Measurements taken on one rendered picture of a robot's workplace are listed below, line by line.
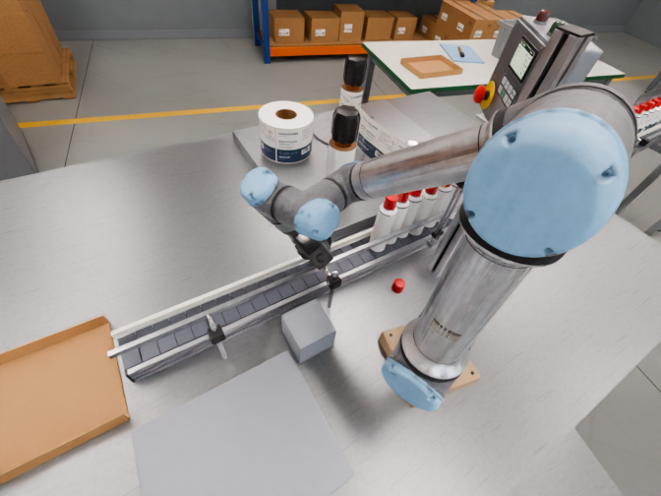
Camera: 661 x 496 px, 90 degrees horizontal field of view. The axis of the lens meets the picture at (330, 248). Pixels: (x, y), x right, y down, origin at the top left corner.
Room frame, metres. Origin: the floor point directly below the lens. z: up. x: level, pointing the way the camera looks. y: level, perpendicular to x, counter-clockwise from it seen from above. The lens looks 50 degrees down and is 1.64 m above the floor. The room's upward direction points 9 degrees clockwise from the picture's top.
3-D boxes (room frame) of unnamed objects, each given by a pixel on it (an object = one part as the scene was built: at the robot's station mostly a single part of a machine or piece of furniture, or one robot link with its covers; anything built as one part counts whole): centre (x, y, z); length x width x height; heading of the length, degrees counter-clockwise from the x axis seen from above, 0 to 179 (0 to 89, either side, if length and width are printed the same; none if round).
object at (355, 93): (1.33, 0.01, 1.04); 0.09 x 0.09 x 0.29
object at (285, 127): (1.13, 0.23, 0.95); 0.20 x 0.20 x 0.14
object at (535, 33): (0.75, -0.36, 1.38); 0.17 x 0.10 x 0.19; 3
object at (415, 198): (0.75, -0.22, 0.98); 0.05 x 0.05 x 0.20
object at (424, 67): (2.41, -0.49, 0.82); 0.34 x 0.24 x 0.04; 122
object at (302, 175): (1.18, -0.05, 0.86); 0.80 x 0.67 x 0.05; 128
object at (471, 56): (2.78, -0.75, 0.81); 0.32 x 0.24 x 0.01; 12
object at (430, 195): (0.77, -0.26, 0.98); 0.05 x 0.05 x 0.20
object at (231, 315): (0.75, -0.22, 0.86); 1.65 x 0.08 x 0.04; 128
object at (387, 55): (2.81, -1.03, 0.40); 1.90 x 0.75 x 0.80; 116
